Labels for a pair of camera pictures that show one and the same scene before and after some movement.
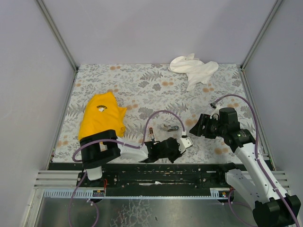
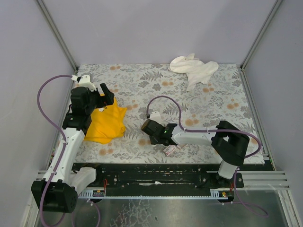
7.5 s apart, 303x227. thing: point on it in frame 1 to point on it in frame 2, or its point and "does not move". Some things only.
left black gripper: x=172 y=148 to x=102 y=96
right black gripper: x=203 y=126 to x=155 y=138
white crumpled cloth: x=196 y=71 does not move
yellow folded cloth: x=102 y=113 does not move
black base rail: x=153 y=175 does not move
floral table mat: x=160 y=105 does not move
